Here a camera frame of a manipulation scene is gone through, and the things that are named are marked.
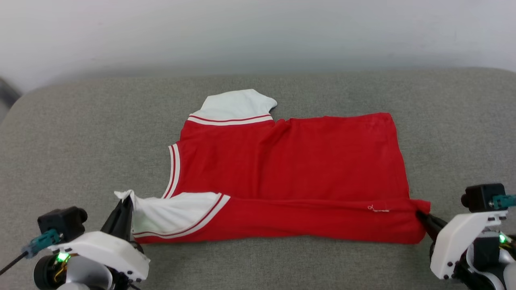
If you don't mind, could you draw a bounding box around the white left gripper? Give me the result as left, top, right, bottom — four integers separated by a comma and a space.
48, 196, 151, 282

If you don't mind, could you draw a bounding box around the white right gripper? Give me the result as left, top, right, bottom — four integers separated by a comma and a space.
415, 210, 508, 280

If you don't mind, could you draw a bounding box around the red and white garment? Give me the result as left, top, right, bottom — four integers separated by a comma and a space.
114, 89, 431, 244

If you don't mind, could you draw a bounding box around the grey fabric sofa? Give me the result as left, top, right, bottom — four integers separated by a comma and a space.
0, 68, 516, 290

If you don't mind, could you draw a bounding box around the teal right camera connector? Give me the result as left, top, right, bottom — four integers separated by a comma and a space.
492, 194, 516, 211

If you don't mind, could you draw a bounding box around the teal camera connector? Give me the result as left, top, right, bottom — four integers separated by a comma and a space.
22, 228, 62, 259
492, 194, 516, 211

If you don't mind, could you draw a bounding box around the teal left camera connector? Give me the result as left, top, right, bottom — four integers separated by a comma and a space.
22, 228, 62, 259

